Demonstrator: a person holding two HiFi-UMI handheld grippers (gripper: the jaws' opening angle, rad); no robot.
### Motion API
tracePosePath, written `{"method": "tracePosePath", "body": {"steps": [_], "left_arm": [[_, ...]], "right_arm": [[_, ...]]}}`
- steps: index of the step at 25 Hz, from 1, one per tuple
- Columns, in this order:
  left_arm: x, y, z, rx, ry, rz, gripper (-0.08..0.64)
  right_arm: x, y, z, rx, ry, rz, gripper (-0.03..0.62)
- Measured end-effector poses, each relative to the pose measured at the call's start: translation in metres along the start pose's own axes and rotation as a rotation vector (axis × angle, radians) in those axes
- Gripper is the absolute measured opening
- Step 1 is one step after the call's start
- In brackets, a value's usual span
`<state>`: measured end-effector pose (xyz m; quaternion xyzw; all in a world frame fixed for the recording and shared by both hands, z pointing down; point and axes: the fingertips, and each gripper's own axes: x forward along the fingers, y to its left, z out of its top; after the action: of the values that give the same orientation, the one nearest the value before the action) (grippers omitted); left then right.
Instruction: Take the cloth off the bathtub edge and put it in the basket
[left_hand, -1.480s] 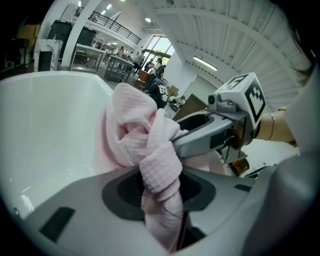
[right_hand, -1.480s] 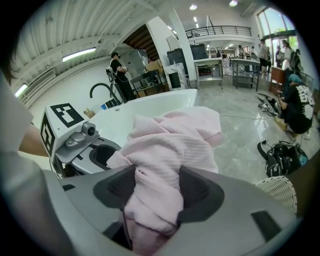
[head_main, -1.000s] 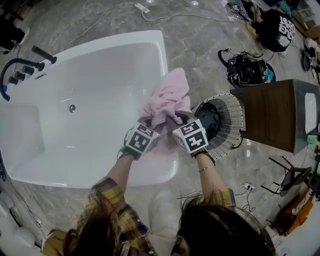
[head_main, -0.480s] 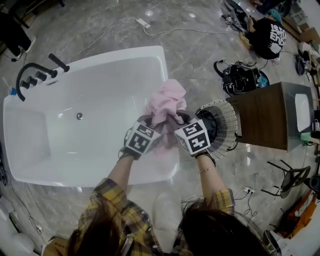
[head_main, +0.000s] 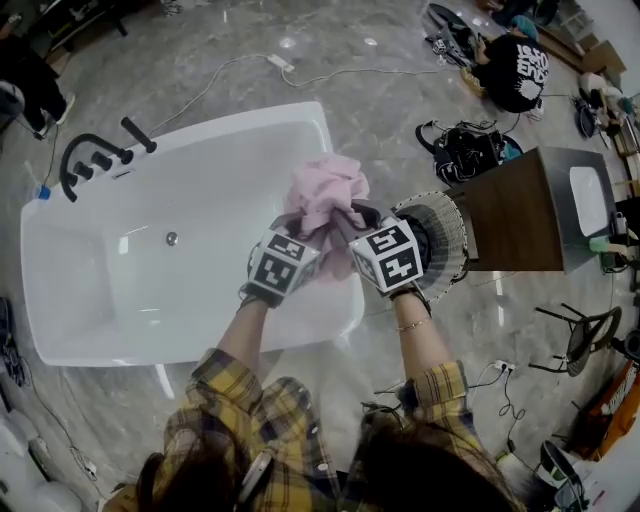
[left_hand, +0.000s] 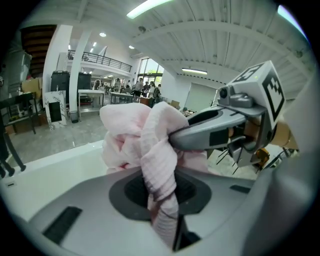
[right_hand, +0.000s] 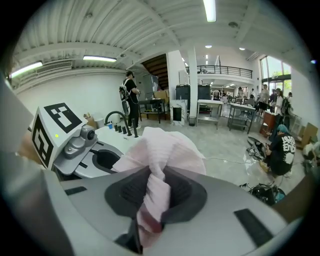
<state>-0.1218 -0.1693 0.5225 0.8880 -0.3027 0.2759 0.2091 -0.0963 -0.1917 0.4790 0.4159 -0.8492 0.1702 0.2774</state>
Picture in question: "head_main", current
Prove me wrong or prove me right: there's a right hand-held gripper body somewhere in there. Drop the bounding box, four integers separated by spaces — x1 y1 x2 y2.
344 212 432 302

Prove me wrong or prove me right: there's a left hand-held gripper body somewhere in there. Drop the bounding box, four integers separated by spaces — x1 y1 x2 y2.
239 215 327 309

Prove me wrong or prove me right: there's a pink cloth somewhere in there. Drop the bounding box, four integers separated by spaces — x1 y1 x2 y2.
281 153 372 282

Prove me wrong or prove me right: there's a woven basket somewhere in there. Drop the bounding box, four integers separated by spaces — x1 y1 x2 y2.
391 191 472 304

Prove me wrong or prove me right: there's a person's right forearm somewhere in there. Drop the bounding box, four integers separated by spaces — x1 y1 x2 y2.
391 288 470 401

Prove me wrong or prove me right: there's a person's left forearm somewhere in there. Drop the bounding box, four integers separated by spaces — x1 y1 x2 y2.
192 293 281 401

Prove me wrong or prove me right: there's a white bathtub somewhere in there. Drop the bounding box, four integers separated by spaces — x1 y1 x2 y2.
18 101 367 370

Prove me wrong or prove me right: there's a black bathtub faucet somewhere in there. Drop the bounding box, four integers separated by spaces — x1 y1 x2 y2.
58 132 135 204

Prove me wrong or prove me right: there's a dark wooden vanity cabinet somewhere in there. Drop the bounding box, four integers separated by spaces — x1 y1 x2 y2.
443 145 617 277

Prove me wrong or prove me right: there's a yellow plaid shirt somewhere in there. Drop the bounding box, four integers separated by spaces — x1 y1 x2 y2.
162 347 489 512

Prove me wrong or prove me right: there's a black hand shower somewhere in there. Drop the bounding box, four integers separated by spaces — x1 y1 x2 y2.
120 116 159 155

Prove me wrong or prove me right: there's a white sink basin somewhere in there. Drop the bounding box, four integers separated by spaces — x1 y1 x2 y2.
568 165 610 238

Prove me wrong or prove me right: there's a black metal chair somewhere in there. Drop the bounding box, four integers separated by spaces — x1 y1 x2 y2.
527 301 624 378

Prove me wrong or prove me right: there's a black harness with cables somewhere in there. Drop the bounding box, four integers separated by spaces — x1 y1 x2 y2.
414 118 525 185

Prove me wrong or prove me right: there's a white power strip with cable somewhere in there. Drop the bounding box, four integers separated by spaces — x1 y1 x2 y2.
467 357 531 451

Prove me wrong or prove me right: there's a grey head strap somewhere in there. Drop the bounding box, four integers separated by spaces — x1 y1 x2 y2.
237 448 275 505

